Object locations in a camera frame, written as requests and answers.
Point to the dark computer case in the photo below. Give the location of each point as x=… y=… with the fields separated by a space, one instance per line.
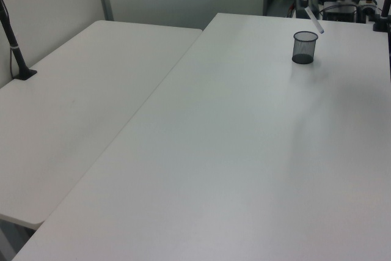
x=314 y=8

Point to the black camera stand with flat base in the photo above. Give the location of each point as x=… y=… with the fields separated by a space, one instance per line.
x=16 y=56

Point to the black camera stand with clamp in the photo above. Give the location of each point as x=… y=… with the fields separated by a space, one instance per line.
x=382 y=22

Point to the silver device with black knob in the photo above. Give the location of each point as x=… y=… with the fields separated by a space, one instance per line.
x=366 y=5

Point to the black mesh pen cup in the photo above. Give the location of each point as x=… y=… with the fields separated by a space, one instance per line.
x=304 y=50

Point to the black electronics box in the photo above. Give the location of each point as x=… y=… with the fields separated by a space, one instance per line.
x=339 y=12

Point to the white marker with blue cap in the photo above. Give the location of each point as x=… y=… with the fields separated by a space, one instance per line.
x=316 y=22

